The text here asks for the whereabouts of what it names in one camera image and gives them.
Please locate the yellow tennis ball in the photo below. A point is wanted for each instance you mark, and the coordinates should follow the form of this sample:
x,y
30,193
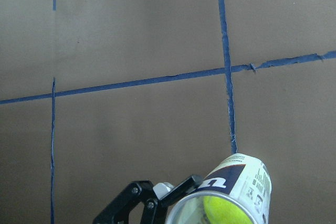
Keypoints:
x,y
219,210

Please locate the clear tennis ball can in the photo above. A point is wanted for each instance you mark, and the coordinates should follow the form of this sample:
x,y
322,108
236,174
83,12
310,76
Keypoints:
x,y
241,179

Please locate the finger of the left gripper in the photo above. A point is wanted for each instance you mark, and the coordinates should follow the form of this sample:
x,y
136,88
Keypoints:
x,y
143,191

